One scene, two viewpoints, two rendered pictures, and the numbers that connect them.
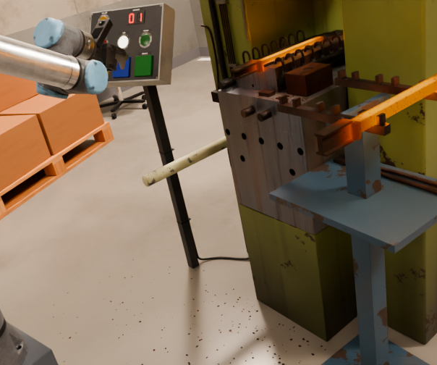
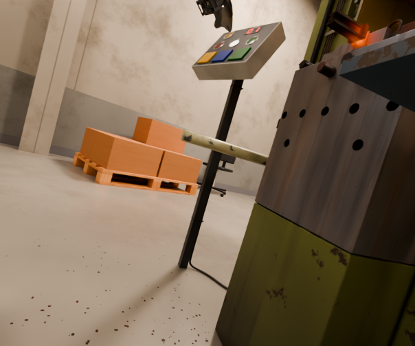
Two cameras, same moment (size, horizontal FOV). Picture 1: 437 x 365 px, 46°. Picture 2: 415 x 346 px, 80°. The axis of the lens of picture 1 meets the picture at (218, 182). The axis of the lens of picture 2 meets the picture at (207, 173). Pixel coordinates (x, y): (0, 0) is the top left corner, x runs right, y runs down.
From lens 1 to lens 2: 1.19 m
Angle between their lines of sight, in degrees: 26
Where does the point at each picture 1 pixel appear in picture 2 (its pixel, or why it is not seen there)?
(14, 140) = (142, 152)
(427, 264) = not seen: outside the picture
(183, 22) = not seen: hidden behind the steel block
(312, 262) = (323, 302)
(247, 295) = (207, 318)
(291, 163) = (362, 130)
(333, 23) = not seen: outside the picture
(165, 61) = (258, 58)
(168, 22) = (277, 37)
